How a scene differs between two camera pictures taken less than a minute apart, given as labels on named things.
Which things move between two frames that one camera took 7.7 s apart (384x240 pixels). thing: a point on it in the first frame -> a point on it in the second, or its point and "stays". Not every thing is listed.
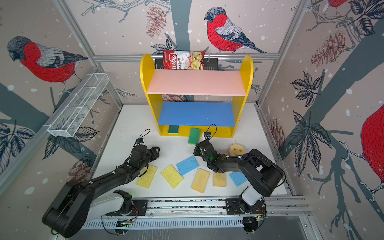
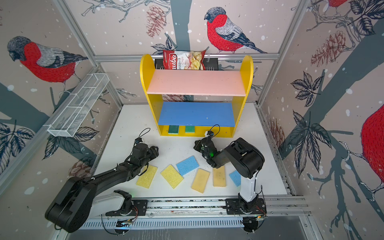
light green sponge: [194, 136] -> [189, 129]
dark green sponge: [173, 129] stays
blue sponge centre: [187, 165] stays
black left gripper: [154, 154] stays
